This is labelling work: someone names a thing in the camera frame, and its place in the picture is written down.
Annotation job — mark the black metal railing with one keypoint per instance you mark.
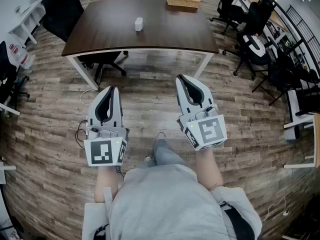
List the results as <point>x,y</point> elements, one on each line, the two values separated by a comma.
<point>300,32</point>

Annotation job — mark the black mesh office chair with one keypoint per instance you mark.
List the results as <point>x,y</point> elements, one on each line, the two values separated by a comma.
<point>62,11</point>

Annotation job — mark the grey waste bin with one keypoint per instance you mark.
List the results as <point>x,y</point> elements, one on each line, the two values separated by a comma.
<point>292,133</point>

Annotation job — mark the white side table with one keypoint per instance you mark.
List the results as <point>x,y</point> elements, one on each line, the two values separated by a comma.
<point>300,120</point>

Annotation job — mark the person's right forearm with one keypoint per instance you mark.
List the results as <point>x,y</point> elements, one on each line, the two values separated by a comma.
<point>208,166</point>

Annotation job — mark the person's left forearm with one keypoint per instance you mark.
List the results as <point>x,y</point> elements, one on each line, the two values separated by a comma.
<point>107,184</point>

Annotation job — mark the person's blue jeans leg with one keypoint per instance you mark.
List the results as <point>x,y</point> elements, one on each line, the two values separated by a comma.
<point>165,154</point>

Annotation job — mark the person's shoe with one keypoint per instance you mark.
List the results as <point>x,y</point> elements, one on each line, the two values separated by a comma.
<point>148,158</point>
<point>161,135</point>

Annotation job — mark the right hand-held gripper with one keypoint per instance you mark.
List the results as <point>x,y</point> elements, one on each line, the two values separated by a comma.
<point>207,131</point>

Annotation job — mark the white patterned cushion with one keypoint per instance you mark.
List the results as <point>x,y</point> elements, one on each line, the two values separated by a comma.
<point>261,50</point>

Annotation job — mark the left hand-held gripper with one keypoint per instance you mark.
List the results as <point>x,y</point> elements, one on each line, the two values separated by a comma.
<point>105,149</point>

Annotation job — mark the person's grey sweatshirt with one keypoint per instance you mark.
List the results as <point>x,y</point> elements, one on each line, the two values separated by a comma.
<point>162,204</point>

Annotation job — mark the white plastic cylinder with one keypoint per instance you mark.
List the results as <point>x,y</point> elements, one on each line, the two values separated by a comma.
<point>139,24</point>

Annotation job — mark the white shelf frame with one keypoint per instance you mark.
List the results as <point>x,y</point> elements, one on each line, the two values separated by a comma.
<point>7,167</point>

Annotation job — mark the black high-back office chair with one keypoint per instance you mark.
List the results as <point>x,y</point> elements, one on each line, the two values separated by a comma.
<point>257,14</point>

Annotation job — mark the woven wicker basket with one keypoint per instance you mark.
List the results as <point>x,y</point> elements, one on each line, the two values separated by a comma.
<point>182,4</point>

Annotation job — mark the black folding chair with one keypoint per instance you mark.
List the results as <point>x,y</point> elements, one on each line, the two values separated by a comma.
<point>287,79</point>

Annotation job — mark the black swivel chair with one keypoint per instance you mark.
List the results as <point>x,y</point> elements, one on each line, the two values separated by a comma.
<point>105,59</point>

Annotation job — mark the white desk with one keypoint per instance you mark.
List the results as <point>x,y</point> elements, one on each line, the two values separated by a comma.
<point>31,9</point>

